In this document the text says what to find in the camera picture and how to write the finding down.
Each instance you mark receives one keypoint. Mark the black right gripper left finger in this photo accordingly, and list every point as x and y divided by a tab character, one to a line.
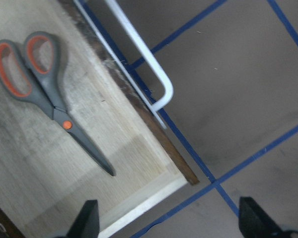
86	224

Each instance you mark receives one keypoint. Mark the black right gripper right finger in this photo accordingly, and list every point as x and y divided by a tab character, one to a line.
254	222

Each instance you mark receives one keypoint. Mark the grey orange scissors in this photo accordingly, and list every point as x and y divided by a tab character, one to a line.
43	89

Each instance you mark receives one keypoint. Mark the dark brown drawer cabinet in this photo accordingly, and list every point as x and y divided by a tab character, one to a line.
8	228

